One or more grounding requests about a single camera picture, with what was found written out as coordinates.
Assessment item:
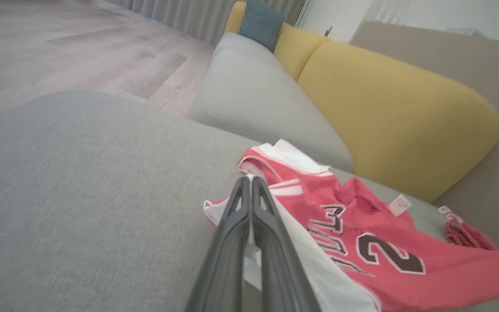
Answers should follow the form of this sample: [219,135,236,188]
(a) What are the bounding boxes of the yellow sofa back cushion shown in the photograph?
[297,40,499,203]
[225,0,332,82]

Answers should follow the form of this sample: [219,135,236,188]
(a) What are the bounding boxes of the grey pleated curtain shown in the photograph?
[107,0,306,46]

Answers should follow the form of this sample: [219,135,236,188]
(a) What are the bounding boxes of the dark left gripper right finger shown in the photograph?
[251,175,322,312]

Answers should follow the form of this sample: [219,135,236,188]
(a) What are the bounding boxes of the large grey ottoman cushion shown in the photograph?
[0,90,499,312]

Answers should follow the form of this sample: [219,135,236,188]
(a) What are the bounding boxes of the teal throw pillow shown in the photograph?
[238,0,286,53]

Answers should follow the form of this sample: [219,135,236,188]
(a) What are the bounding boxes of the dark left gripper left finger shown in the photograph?
[185,175,252,312]

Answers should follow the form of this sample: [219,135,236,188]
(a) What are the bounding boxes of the red basketball jersey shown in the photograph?
[203,138,499,312]

